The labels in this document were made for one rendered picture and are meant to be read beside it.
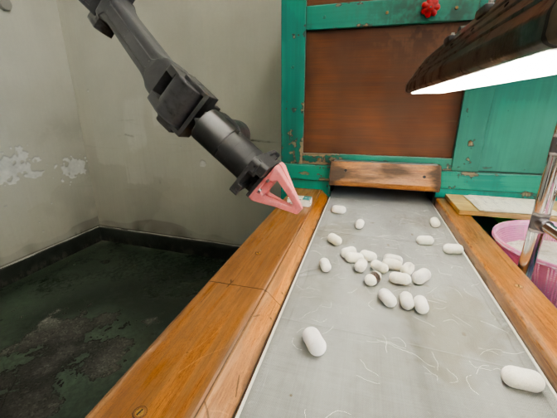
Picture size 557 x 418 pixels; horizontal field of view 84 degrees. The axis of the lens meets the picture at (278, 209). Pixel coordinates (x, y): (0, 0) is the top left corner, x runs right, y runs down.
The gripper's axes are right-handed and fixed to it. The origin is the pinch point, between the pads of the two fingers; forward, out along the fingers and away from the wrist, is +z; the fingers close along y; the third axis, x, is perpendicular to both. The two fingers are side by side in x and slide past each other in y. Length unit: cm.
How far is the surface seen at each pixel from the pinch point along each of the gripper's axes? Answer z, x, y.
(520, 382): 27.7, -8.2, -15.3
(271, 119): -41, 21, 130
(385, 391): 18.8, 0.9, -18.8
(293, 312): 9.5, 8.3, -9.0
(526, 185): 42, -29, 51
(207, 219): -35, 101, 133
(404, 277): 20.1, -2.7, 2.3
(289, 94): -23, -6, 49
